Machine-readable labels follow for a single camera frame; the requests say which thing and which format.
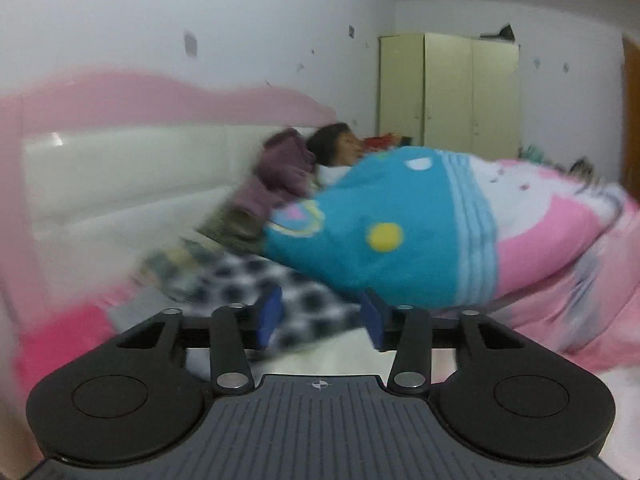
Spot pink grey floral quilt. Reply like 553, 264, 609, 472
435, 157, 640, 376

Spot pink floral bed sheet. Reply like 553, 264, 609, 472
15, 285, 466, 396

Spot black white checkered cloth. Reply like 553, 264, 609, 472
145, 247, 361, 356

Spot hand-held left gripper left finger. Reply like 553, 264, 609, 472
107, 287, 285, 395

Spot wooden door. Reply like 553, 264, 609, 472
620, 30, 640, 191

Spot teal pink plush blanket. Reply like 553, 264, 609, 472
262, 147, 626, 308

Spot dark patterned cloth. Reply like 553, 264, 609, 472
197, 200, 271, 251

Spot purple cloth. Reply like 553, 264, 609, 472
235, 129, 318, 221

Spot red cloth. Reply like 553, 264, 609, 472
362, 132, 413, 151

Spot white padded pink headboard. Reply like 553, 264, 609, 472
0, 67, 336, 361

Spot dark object on wardrobe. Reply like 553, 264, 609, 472
480, 22, 516, 41

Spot pale yellow wardrobe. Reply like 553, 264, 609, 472
377, 31, 523, 161

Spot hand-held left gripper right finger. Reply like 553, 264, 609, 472
360, 289, 533, 395

